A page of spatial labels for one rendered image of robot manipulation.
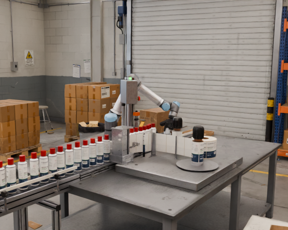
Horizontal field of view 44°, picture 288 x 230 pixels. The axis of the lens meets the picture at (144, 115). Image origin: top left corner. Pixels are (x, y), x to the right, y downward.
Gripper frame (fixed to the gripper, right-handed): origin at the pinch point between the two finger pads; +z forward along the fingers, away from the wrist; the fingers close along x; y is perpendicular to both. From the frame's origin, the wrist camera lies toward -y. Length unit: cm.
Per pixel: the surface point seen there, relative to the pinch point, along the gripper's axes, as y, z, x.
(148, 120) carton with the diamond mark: -31.1, -17.2, 11.8
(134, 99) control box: 0, -10, -61
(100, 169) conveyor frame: 5, 54, -78
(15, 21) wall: -575, -261, 141
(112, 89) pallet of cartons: -282, -140, 217
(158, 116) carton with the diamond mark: -20.1, -23.0, 10.5
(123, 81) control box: -11, -21, -68
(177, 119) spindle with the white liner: 30.4, -5.2, -36.6
